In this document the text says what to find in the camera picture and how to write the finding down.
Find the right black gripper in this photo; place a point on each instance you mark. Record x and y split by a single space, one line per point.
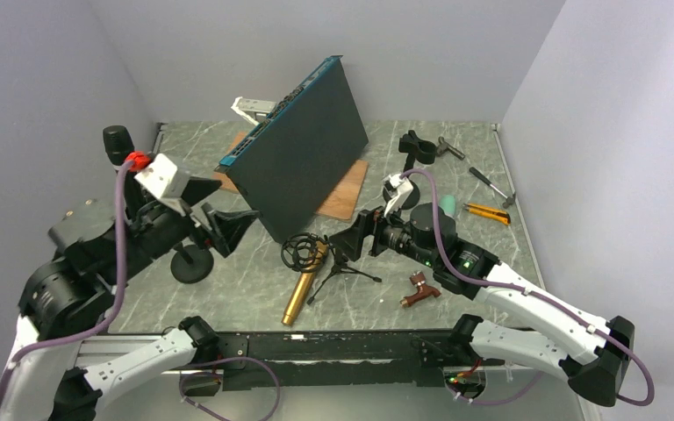
351 240

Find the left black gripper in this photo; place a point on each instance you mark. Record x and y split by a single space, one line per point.
227 230

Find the gold microphone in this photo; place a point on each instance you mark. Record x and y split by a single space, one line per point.
305 290

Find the black tripod shock mount stand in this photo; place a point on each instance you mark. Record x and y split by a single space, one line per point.
340 266

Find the black stand with black microphone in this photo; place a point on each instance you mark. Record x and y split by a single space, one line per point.
191 264

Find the teal green microphone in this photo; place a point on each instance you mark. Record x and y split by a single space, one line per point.
447 203

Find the black round base mic stand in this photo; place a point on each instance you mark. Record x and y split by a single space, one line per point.
416 149

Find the black microphone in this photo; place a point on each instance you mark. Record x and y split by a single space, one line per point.
118 145

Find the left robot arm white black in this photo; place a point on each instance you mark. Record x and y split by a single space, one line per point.
74 297

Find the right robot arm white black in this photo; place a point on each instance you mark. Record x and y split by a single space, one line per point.
590 353

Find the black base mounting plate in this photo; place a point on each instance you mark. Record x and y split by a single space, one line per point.
250 360

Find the yellow utility knife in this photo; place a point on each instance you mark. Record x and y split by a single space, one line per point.
498 215

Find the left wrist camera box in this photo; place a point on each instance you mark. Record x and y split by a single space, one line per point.
163 178

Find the white metal bracket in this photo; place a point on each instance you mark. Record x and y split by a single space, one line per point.
252 110

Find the blue network switch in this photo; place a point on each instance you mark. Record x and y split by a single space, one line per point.
287 166

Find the small black handled hammer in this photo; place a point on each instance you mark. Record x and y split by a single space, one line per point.
509 199

